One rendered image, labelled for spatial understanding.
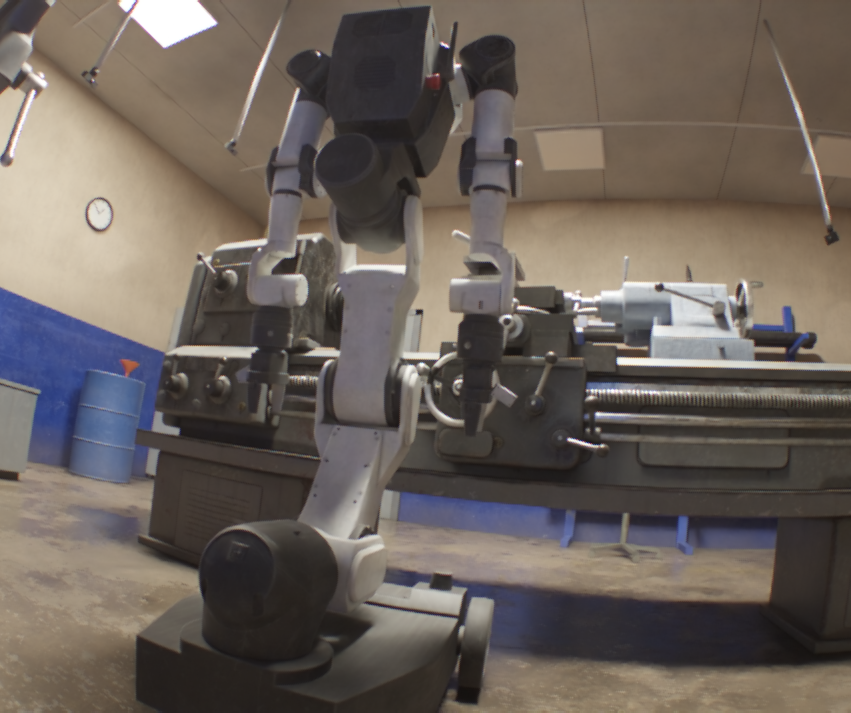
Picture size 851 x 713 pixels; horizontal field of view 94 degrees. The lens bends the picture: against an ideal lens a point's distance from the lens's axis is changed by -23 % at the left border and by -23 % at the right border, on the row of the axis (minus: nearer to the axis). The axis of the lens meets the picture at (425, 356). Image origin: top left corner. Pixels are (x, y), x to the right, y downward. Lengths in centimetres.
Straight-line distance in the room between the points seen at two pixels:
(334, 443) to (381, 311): 27
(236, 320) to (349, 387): 116
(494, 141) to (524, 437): 75
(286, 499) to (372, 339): 89
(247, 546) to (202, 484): 137
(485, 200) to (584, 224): 446
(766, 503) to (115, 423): 430
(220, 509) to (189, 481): 19
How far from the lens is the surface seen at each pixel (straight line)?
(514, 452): 138
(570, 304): 156
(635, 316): 179
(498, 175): 103
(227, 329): 211
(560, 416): 137
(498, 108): 111
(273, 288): 109
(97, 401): 454
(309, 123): 122
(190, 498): 205
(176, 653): 73
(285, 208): 113
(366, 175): 86
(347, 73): 109
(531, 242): 541
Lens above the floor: 45
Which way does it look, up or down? 13 degrees up
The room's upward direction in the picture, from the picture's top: 7 degrees clockwise
